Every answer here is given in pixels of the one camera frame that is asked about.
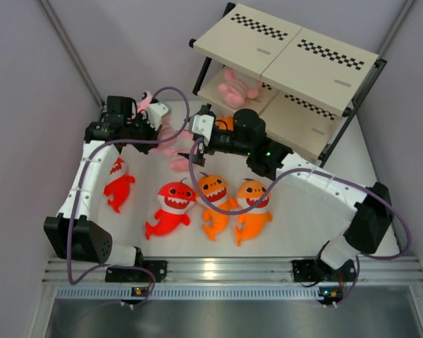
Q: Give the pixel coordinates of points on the red shark plush centre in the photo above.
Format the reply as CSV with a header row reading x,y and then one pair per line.
x,y
175,200

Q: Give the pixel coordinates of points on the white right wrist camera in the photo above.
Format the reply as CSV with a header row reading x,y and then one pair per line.
x,y
202,126

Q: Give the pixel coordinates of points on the beige three-tier shelf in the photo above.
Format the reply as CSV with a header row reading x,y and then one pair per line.
x,y
312,85

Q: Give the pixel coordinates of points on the orange shark plush right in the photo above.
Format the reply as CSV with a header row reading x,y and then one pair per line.
x,y
253,221

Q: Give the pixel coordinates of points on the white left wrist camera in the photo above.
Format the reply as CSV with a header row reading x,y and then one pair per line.
x,y
158,114

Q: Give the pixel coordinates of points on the orange shark plush centre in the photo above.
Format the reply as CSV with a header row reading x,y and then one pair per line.
x,y
215,189

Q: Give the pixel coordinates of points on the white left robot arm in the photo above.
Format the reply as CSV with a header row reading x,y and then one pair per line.
x,y
103,178

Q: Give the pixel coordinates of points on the grey slotted cable duct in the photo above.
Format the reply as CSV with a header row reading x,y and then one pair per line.
x,y
168,292

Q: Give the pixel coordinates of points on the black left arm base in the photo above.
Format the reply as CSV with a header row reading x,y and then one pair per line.
x,y
151,270

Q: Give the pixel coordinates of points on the red shark plush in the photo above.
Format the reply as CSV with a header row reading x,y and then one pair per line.
x,y
175,200
118,184

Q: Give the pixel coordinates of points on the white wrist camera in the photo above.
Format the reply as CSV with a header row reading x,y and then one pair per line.
x,y
202,126
158,114

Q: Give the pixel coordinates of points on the aluminium mounting rail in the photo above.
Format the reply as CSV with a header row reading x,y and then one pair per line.
x,y
405,270

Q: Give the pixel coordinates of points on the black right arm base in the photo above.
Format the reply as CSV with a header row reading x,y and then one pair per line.
x,y
310,271

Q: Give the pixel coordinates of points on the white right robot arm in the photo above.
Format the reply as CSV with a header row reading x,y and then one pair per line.
x,y
367,209

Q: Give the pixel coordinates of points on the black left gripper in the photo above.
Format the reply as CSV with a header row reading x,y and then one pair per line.
x,y
140,120

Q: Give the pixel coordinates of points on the orange shark plush on shelf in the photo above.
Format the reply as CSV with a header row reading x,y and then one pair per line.
x,y
224,122

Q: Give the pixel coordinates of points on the pink striped plush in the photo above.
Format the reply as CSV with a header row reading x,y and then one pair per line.
x,y
165,131
238,87
178,163

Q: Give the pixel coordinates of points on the red shark plush left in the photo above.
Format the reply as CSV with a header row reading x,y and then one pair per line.
x,y
118,184

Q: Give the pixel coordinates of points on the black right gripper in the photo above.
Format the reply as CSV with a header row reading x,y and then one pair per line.
x,y
199,159

